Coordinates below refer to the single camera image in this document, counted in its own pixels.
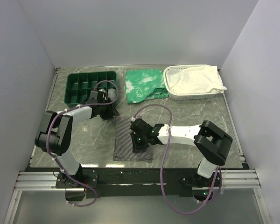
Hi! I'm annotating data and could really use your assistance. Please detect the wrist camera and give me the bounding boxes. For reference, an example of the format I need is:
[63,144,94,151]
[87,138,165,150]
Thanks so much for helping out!
[130,119,152,133]
[87,90,105,104]

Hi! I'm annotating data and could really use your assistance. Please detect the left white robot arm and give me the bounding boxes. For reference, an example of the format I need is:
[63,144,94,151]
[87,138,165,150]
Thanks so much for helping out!
[35,98,119,188]

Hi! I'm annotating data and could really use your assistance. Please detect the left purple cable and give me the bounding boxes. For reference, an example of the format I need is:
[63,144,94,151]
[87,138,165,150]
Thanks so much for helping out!
[45,80,119,207]

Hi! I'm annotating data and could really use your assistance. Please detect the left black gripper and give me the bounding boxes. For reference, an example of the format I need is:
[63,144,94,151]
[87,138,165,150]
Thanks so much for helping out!
[98,97,119,120]

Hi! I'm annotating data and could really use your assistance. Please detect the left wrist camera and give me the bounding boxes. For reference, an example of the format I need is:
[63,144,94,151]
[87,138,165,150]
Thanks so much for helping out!
[87,90,105,104]

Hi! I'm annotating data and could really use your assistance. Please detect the green white patterned underwear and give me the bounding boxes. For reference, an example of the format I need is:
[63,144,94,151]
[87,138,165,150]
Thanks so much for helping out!
[125,69,168,104]

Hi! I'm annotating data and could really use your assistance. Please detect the rolled grey striped underwear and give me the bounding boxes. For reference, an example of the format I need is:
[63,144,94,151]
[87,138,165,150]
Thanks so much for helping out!
[107,88,117,101]

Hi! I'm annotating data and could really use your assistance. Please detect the white plastic basket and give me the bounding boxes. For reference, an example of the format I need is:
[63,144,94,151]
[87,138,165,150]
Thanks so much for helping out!
[162,64,222,101]

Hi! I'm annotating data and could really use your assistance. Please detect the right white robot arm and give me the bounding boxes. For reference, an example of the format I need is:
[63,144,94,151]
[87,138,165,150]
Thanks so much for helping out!
[130,119,233,186]

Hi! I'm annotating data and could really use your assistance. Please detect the aluminium frame rail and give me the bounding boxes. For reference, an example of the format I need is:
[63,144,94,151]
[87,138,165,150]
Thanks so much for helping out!
[14,170,61,191]

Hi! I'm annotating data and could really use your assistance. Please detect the white cloth in basket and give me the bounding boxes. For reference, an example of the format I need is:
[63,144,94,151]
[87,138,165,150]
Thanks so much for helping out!
[165,65,227,96]

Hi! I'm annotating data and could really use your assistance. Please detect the green compartment organizer tray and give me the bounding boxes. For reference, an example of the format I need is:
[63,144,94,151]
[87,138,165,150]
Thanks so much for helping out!
[63,70,117,108]

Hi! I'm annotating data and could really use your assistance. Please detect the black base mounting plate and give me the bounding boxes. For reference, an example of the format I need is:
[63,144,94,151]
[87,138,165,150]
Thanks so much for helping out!
[56,168,222,201]

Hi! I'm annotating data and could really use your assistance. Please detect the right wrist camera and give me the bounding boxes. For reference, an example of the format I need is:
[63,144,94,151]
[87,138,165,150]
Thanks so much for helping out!
[130,119,152,133]

